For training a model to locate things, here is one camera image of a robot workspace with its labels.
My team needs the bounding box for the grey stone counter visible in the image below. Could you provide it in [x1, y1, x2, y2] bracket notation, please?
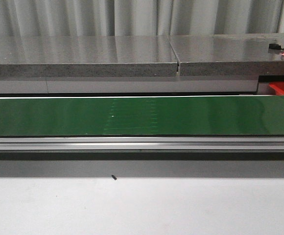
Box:
[0, 33, 284, 95]

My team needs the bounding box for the green conveyor belt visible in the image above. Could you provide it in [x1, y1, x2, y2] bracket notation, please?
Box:
[0, 95, 284, 137]

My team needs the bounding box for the white pleated curtain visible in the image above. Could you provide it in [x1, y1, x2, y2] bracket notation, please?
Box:
[0, 0, 284, 36]

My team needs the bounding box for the aluminium conveyor frame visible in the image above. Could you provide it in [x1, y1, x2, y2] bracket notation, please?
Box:
[0, 136, 284, 152]

